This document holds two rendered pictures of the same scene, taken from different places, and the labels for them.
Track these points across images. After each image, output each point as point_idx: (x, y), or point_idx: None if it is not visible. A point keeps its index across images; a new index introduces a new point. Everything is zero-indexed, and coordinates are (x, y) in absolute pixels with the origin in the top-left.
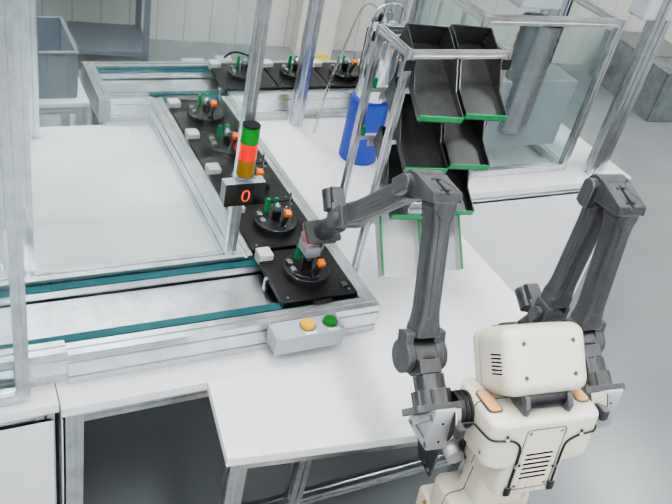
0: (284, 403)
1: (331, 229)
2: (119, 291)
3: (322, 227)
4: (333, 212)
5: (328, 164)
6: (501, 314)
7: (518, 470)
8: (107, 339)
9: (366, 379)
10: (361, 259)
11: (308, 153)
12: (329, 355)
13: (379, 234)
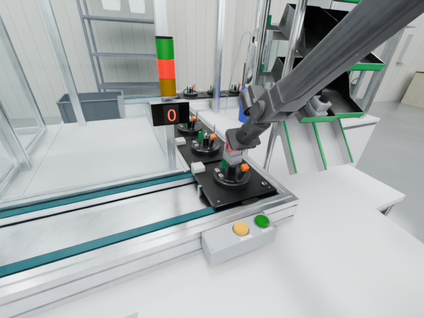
0: None
1: (255, 127)
2: (74, 210)
3: (244, 129)
4: (259, 101)
5: (234, 124)
6: (378, 194)
7: None
8: (3, 281)
9: (307, 279)
10: (270, 164)
11: (223, 121)
12: (263, 252)
13: (286, 141)
